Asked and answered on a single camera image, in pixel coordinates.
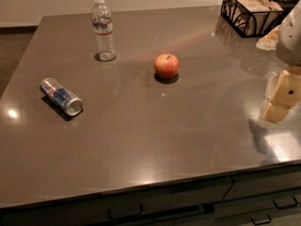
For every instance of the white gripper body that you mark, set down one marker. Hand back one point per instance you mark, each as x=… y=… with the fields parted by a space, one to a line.
x=290 y=42

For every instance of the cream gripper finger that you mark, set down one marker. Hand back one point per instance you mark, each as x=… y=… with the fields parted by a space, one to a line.
x=269 y=41
x=282 y=94

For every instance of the red bull can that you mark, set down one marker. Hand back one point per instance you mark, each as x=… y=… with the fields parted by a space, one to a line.
x=71 y=104

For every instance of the red apple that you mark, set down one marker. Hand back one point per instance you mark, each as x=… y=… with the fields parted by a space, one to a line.
x=166 y=66

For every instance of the clear plastic water bottle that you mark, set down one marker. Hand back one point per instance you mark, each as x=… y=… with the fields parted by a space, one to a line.
x=102 y=24

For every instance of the black wire napkin basket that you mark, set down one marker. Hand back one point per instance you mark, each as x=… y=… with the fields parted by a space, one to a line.
x=252 y=18

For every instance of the right upper drawer handle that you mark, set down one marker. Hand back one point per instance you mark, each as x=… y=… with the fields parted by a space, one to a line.
x=284 y=203

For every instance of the drawer handle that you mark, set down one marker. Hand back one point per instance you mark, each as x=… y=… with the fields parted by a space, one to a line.
x=261 y=220
x=284 y=203
x=137 y=214

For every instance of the right lower drawer handle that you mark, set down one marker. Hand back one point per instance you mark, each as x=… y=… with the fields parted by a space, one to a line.
x=261 y=220

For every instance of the left drawer handle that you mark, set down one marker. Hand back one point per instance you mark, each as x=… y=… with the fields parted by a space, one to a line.
x=137 y=214

